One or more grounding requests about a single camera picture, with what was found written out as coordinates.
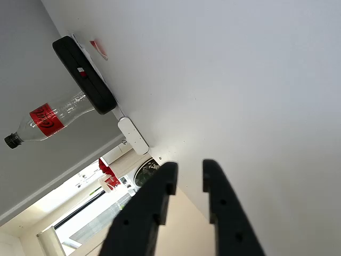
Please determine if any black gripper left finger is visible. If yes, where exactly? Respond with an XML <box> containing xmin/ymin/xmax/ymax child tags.
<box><xmin>98</xmin><ymin>161</ymin><xmax>178</xmax><ymax>256</ymax></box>

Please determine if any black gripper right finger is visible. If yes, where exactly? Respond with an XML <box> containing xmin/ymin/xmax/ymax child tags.
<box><xmin>202</xmin><ymin>159</ymin><xmax>267</xmax><ymax>256</ymax></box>

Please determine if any white charger block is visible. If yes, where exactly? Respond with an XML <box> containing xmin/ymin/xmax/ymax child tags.
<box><xmin>117</xmin><ymin>116</ymin><xmax>150</xmax><ymax>156</ymax></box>

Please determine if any glass sliding door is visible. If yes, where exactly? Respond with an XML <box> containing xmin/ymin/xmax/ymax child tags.
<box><xmin>53</xmin><ymin>186</ymin><xmax>136</xmax><ymax>249</ymax></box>

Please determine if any beige cabinet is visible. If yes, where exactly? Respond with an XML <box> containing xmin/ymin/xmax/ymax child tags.
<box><xmin>102</xmin><ymin>143</ymin><xmax>154</xmax><ymax>179</ymax></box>

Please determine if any red cloth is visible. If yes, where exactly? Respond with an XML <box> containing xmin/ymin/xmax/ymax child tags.
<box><xmin>98</xmin><ymin>157</ymin><xmax>117</xmax><ymax>177</ymax></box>

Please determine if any small glass jar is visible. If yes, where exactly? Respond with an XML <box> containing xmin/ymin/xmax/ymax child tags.
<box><xmin>4</xmin><ymin>90</ymin><xmax>95</xmax><ymax>150</ymax></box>

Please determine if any black zipped case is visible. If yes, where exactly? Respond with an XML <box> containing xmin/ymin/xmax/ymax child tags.
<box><xmin>52</xmin><ymin>36</ymin><xmax>117</xmax><ymax>116</ymax></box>

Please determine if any white washing machine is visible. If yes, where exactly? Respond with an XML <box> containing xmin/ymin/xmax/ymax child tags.
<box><xmin>118</xmin><ymin>157</ymin><xmax>162</xmax><ymax>198</ymax></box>

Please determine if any white box with red label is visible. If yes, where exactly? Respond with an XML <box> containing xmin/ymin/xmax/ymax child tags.
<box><xmin>98</xmin><ymin>174</ymin><xmax>121</xmax><ymax>193</ymax></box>

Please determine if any small red flat card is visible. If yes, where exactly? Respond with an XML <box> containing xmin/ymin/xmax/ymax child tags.
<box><xmin>89</xmin><ymin>39</ymin><xmax>109</xmax><ymax>61</ymax></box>

